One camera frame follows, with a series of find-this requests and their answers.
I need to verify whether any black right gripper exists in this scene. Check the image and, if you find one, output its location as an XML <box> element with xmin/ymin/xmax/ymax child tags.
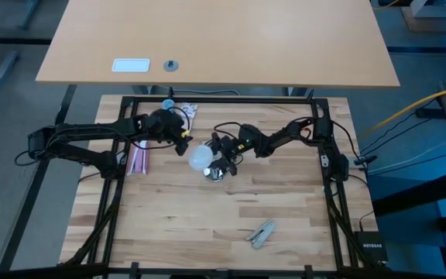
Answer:
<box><xmin>210</xmin><ymin>133</ymin><xmax>256</xmax><ymax>177</ymax></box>

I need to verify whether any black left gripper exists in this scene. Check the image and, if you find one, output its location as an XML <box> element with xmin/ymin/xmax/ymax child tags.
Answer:
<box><xmin>145</xmin><ymin>109</ymin><xmax>194</xmax><ymax>157</ymax></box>

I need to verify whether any patterned paper card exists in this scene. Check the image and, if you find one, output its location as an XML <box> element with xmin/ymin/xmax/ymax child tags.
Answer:
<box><xmin>179</xmin><ymin>102</ymin><xmax>199</xmax><ymax>129</ymax></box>

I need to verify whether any pink packet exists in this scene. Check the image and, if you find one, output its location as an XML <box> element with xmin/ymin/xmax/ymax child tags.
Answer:
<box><xmin>126</xmin><ymin>139</ymin><xmax>151</xmax><ymax>177</ymax></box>

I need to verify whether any grey stapler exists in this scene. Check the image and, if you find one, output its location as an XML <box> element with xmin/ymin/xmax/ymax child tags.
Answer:
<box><xmin>245</xmin><ymin>219</ymin><xmax>278</xmax><ymax>250</ymax></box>

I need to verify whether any white rectangular desk plate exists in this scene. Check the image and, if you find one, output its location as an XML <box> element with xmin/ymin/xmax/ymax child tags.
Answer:
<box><xmin>111</xmin><ymin>57</ymin><xmax>151</xmax><ymax>74</ymax></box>

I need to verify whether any light wooden desk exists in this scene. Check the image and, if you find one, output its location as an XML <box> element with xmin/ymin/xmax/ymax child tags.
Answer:
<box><xmin>36</xmin><ymin>0</ymin><xmax>401</xmax><ymax>89</ymax></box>

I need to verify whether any brown cardboard sheet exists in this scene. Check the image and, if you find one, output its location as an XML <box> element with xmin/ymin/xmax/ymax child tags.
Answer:
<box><xmin>400</xmin><ymin>0</ymin><xmax>446</xmax><ymax>34</ymax></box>

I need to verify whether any black aluminium table frame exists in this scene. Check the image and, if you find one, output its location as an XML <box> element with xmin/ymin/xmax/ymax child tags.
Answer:
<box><xmin>58</xmin><ymin>88</ymin><xmax>387</xmax><ymax>279</ymax></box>

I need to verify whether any black network switch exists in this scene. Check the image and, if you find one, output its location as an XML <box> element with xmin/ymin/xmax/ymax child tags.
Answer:
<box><xmin>354</xmin><ymin>231</ymin><xmax>389</xmax><ymax>263</ymax></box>

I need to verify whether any black floor cable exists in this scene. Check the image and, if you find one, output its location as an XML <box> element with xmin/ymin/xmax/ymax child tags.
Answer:
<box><xmin>360</xmin><ymin>112</ymin><xmax>441</xmax><ymax>156</ymax></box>

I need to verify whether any white floor cable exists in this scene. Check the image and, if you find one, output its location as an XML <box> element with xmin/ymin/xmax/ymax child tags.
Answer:
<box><xmin>365</xmin><ymin>139</ymin><xmax>446</xmax><ymax>174</ymax></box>

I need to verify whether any yellow cable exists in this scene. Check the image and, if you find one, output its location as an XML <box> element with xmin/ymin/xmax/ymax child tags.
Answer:
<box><xmin>358</xmin><ymin>83</ymin><xmax>446</xmax><ymax>137</ymax></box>

